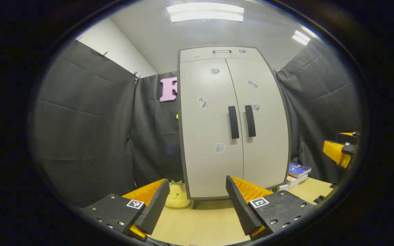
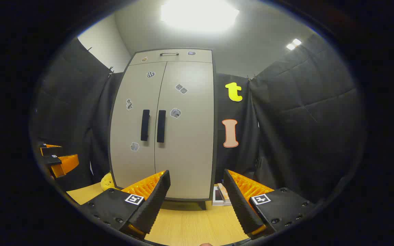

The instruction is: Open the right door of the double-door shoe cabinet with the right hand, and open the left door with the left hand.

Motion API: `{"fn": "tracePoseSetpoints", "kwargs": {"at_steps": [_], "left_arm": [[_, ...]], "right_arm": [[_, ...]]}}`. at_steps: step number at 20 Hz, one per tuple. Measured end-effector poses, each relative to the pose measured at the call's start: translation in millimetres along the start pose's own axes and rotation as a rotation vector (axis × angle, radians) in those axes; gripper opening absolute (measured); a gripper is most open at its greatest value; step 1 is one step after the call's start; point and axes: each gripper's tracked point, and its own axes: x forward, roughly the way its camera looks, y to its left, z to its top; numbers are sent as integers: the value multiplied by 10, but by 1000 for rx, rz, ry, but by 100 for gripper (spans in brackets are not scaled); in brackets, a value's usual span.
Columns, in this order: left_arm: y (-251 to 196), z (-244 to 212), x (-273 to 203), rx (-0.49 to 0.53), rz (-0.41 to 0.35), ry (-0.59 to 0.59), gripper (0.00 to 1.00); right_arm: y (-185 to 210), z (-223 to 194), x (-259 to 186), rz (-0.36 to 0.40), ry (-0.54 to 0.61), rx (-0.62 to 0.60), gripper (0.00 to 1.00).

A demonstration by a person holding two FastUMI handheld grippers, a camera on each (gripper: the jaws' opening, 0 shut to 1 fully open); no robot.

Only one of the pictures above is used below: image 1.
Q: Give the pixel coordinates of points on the blue book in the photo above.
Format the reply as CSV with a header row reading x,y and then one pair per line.
x,y
299,170

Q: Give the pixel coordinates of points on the box sticker shoe cabinet door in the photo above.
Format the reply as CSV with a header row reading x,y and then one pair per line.
x,y
268,143

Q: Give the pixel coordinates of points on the yellow plush toy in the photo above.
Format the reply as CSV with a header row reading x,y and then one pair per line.
x,y
176,198

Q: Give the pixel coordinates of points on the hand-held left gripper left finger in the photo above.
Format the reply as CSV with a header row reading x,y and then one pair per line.
x,y
156,208

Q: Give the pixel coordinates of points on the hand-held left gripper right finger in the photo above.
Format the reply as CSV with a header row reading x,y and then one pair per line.
x,y
239,205

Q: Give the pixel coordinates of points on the white book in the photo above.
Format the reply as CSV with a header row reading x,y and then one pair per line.
x,y
287,187

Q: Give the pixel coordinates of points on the small black block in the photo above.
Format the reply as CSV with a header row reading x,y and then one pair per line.
x,y
319,199

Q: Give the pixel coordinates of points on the tan book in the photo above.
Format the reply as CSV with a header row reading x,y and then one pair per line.
x,y
298,179

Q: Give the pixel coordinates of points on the grey double-door shoe cabinet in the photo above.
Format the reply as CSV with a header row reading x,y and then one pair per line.
x,y
196,204

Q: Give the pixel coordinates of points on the checkered sticker shoe cabinet door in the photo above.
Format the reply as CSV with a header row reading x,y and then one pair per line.
x,y
204,130

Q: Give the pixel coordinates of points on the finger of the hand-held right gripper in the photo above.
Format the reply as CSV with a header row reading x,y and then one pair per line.
x,y
347,138
332,150

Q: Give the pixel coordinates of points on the small ceiling light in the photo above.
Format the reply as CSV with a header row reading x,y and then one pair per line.
x,y
301,37

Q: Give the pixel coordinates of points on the black backdrop cloth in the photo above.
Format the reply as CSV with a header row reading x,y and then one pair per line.
x,y
80,119

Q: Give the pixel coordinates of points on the long ceiling light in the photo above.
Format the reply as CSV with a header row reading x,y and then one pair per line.
x,y
205,12

